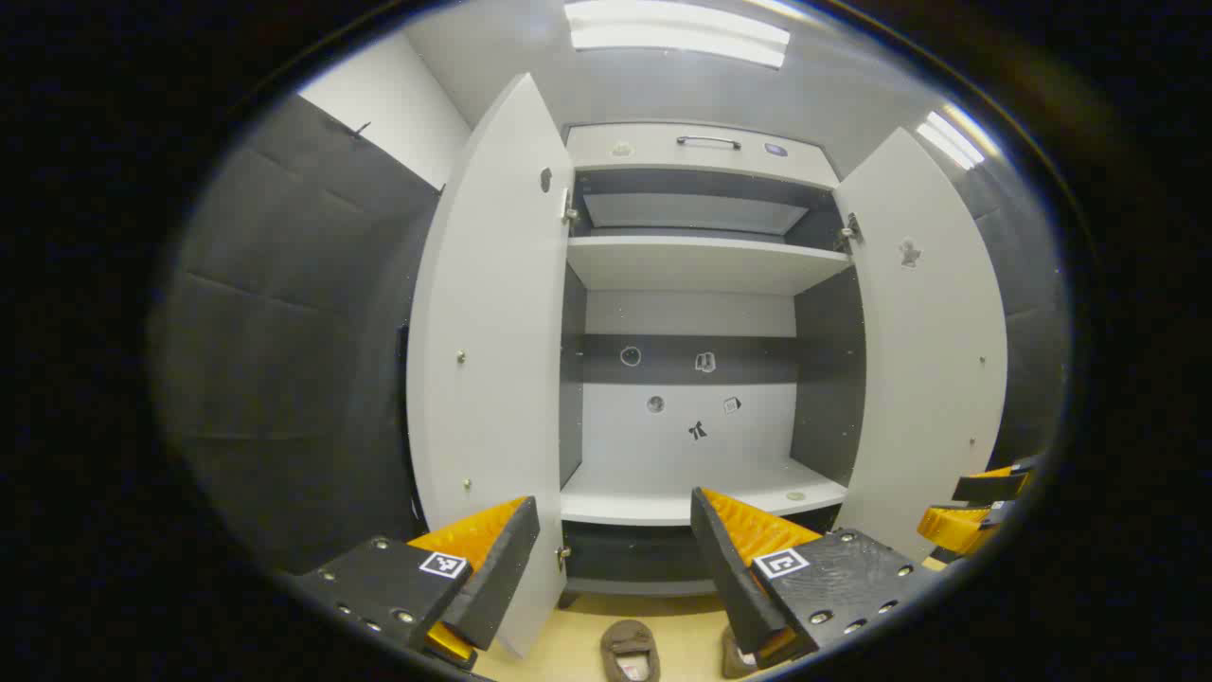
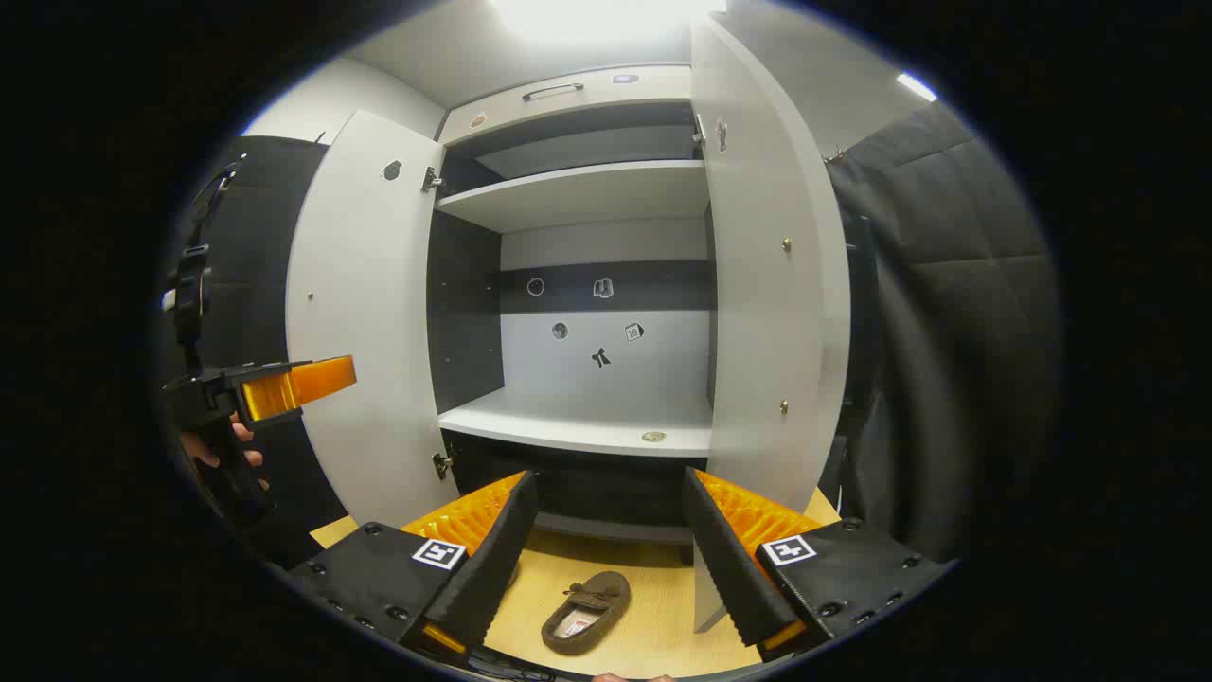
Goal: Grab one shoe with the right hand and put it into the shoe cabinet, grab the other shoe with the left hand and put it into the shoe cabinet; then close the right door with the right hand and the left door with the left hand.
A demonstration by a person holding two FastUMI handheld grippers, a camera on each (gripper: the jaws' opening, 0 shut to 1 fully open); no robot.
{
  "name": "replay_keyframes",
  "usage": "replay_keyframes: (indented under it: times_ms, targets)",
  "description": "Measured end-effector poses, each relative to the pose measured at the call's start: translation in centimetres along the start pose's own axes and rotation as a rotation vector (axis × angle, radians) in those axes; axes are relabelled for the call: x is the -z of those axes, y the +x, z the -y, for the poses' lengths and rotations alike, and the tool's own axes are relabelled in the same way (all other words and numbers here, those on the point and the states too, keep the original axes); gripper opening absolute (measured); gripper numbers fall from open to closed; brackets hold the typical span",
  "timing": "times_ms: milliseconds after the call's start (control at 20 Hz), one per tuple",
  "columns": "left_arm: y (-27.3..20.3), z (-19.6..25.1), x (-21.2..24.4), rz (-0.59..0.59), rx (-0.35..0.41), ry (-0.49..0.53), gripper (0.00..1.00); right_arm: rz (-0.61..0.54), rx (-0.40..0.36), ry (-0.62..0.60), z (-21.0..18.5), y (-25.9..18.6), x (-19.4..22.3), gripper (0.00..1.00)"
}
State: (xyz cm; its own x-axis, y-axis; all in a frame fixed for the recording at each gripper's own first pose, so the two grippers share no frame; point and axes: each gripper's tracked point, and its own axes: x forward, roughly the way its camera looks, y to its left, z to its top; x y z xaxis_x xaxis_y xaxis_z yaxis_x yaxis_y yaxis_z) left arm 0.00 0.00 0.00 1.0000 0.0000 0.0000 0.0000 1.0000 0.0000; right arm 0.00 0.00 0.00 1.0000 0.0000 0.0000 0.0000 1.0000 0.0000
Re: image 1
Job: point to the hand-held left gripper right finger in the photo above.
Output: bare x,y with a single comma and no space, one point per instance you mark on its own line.
724,568

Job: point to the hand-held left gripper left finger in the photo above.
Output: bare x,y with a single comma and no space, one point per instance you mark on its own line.
497,578

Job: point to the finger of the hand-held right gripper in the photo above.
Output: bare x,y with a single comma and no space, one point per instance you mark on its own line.
958,527
989,487

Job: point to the brown suede shoe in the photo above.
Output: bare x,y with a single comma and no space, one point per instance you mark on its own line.
630,649
734,658

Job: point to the white cabinet door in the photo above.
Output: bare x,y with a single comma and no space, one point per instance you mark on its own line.
492,332
933,379

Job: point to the white and grey shoe cabinet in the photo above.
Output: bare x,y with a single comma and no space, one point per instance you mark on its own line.
691,265

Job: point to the black backdrop cloth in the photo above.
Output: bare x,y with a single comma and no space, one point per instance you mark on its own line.
1027,313
284,360

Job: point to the small ceiling light panel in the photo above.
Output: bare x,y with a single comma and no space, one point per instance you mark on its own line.
952,140

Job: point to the long ceiling light panel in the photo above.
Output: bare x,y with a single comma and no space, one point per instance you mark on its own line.
677,33

